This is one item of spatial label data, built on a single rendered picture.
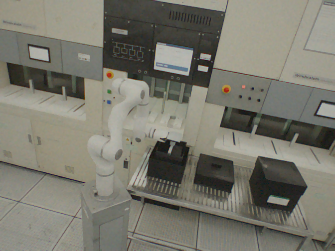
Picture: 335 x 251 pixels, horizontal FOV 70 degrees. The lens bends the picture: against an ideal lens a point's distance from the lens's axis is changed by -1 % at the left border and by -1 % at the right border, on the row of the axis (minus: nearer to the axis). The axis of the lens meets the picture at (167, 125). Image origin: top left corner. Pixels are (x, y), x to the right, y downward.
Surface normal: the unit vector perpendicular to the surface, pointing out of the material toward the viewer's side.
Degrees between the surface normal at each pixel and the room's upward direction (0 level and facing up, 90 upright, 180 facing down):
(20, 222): 0
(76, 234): 0
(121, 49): 90
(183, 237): 0
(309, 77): 90
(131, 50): 90
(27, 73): 90
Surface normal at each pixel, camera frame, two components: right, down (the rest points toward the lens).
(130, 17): -0.18, 0.45
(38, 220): 0.14, -0.87
